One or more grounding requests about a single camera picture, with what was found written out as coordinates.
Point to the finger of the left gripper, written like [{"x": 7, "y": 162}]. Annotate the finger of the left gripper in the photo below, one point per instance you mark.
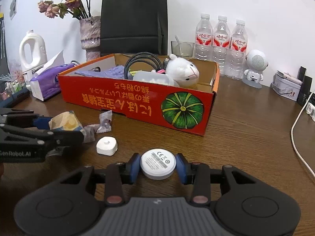
[
  {"x": 24, "y": 118},
  {"x": 49, "y": 136}
]

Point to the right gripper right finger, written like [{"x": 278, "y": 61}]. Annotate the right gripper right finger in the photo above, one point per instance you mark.
[{"x": 232, "y": 202}]

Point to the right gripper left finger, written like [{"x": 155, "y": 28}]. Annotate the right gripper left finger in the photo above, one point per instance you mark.
[{"x": 74, "y": 203}]

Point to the small candy wrapper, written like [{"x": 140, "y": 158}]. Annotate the small candy wrapper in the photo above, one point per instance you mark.
[{"x": 104, "y": 126}]

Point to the white square charger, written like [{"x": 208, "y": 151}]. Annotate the white square charger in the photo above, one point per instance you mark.
[{"x": 107, "y": 146}]

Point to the purple knitted cloth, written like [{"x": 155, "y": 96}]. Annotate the purple knitted cloth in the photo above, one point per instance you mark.
[{"x": 116, "y": 72}]

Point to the white round puck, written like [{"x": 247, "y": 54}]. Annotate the white round puck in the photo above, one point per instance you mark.
[{"x": 158, "y": 164}]

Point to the clear cotton swab container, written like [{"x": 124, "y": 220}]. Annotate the clear cotton swab container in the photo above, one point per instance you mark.
[{"x": 156, "y": 78}]

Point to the white yellow plush toy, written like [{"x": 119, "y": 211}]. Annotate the white yellow plush toy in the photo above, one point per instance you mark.
[{"x": 183, "y": 72}]

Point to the desk clutter organizer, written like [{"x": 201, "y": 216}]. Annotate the desk clutter organizer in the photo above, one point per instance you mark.
[{"x": 14, "y": 80}]

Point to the dark blue case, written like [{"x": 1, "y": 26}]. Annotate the dark blue case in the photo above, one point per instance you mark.
[{"x": 15, "y": 99}]

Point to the purple tissue pack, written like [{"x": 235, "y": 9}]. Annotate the purple tissue pack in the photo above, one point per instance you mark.
[{"x": 45, "y": 84}]

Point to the white detergent jug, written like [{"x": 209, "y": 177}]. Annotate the white detergent jug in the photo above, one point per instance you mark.
[{"x": 38, "y": 54}]

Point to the purple flower vase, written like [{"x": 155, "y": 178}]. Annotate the purple flower vase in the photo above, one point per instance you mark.
[{"x": 90, "y": 37}]

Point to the red cardboard box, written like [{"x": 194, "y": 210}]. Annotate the red cardboard box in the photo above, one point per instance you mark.
[{"x": 183, "y": 109}]

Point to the white power strip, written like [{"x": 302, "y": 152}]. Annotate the white power strip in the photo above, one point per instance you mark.
[{"x": 310, "y": 110}]

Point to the dried pink flowers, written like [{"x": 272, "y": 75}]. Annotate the dried pink flowers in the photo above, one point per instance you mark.
[{"x": 79, "y": 9}]

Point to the small tin box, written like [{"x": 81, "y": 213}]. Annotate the small tin box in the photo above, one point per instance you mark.
[{"x": 286, "y": 85}]

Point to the black paper bag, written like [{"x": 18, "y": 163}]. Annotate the black paper bag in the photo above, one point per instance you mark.
[{"x": 132, "y": 26}]

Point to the white robot figurine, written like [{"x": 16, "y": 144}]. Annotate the white robot figurine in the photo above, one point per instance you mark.
[{"x": 256, "y": 62}]

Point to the right water bottle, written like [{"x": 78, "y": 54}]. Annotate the right water bottle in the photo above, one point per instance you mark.
[{"x": 237, "y": 52}]

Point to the water bottle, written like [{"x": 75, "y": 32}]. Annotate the water bottle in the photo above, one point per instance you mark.
[
  {"x": 203, "y": 38},
  {"x": 237, "y": 52},
  {"x": 221, "y": 43}
]

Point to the grey glass cup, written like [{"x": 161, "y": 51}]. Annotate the grey glass cup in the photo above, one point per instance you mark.
[{"x": 182, "y": 48}]

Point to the left water bottle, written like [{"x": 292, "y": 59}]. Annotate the left water bottle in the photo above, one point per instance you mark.
[{"x": 203, "y": 38}]

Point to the middle water bottle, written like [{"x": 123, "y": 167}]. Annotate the middle water bottle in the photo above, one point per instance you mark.
[{"x": 221, "y": 43}]

